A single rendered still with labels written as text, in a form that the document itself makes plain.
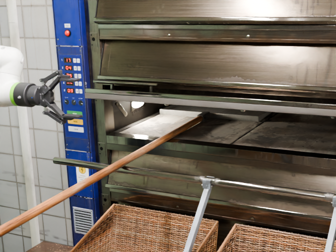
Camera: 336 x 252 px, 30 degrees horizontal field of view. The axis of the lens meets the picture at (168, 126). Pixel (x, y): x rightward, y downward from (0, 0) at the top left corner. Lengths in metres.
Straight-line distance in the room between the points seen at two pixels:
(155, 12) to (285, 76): 0.62
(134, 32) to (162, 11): 0.18
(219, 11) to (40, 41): 0.96
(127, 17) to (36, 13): 0.54
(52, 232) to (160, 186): 0.76
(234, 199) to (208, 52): 0.64
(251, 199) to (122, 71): 0.80
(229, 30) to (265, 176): 0.63
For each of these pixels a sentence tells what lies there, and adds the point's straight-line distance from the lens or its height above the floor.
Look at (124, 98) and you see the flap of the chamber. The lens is 2.68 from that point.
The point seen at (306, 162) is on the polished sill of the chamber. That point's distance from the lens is 2.57.
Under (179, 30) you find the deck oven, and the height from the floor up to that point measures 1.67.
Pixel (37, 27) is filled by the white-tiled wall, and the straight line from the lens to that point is 3.10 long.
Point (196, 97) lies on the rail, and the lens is 2.52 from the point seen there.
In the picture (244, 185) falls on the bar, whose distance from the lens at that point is 2.27.
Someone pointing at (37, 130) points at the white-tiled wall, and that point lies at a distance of 3.22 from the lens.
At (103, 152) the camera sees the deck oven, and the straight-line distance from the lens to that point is 3.01.
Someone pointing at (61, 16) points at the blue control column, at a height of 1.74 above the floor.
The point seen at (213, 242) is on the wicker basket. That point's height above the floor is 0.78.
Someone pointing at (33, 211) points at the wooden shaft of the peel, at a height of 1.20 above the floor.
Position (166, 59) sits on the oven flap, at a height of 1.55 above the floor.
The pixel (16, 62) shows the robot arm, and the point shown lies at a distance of 2.50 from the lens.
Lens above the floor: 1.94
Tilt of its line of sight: 14 degrees down
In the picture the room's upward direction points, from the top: 3 degrees counter-clockwise
